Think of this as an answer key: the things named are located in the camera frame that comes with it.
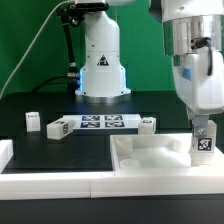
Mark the white front fence rail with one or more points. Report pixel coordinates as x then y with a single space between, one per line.
111 184

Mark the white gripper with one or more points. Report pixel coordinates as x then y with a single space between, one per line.
202 93

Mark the white tag base sheet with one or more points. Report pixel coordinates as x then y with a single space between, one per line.
110 121

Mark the white left fence block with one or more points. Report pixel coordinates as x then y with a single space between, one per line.
6 153

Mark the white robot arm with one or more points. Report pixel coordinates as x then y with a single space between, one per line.
192 32

